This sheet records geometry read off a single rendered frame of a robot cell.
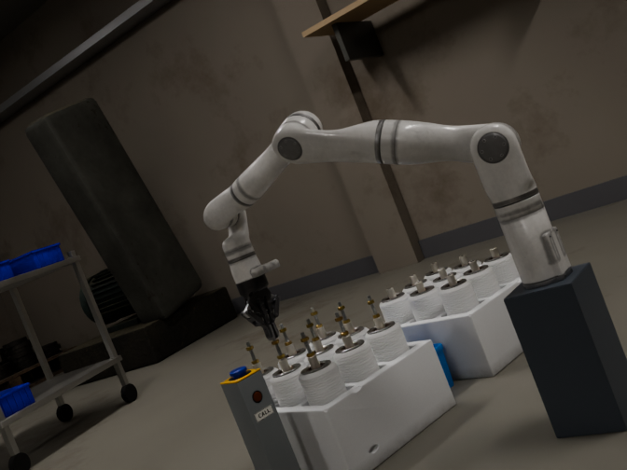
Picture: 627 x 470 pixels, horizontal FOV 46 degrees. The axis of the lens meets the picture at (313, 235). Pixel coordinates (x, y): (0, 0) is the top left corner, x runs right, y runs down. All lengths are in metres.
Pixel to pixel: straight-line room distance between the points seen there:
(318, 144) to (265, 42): 3.63
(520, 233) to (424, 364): 0.54
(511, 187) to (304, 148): 0.43
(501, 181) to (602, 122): 2.82
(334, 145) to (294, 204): 3.68
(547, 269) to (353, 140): 0.46
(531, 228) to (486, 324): 0.65
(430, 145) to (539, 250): 0.30
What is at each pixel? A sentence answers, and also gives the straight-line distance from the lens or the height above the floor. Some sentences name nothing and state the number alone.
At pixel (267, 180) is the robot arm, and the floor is 0.70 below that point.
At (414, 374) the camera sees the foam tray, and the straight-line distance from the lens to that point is 1.88.
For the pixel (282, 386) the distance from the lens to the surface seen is 1.83.
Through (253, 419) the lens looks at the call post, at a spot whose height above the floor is 0.22.
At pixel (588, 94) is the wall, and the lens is 4.27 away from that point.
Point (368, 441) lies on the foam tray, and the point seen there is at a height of 0.06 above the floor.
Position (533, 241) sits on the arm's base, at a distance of 1.49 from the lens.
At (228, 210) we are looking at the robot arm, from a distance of 1.77.
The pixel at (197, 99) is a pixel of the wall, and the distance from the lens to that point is 5.61.
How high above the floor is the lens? 0.62
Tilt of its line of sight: 3 degrees down
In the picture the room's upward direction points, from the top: 22 degrees counter-clockwise
